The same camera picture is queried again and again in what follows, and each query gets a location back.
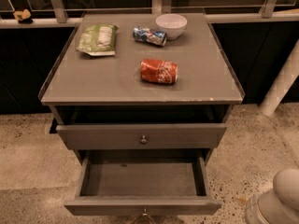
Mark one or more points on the white bowl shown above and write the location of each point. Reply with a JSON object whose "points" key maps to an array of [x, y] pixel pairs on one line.
{"points": [[172, 24]]}

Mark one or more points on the grey drawer cabinet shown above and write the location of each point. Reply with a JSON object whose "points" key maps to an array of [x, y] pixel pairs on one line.
{"points": [[109, 90]]}

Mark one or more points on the grey drawer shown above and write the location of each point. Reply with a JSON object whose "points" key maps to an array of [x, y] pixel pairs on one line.
{"points": [[158, 182], [141, 136]]}

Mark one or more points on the red crushed cola can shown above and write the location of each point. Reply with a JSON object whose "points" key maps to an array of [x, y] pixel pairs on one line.
{"points": [[158, 71]]}

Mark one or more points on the green snack bag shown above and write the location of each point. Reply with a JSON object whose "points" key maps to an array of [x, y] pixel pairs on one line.
{"points": [[98, 40]]}

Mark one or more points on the metal window railing frame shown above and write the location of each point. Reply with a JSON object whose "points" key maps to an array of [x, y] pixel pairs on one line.
{"points": [[67, 12]]}

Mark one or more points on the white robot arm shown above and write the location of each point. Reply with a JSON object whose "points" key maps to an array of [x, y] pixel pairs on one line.
{"points": [[280, 204]]}

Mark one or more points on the blue crushed soda can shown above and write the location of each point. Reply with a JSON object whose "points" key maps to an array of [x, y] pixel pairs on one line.
{"points": [[147, 35]]}

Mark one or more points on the small yellow black object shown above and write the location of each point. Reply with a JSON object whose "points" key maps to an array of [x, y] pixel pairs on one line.
{"points": [[23, 16]]}

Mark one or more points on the white diagonal pole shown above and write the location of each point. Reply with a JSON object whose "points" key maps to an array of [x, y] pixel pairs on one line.
{"points": [[283, 82]]}

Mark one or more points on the grey top drawer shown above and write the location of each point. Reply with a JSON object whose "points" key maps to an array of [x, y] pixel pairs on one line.
{"points": [[141, 136]]}

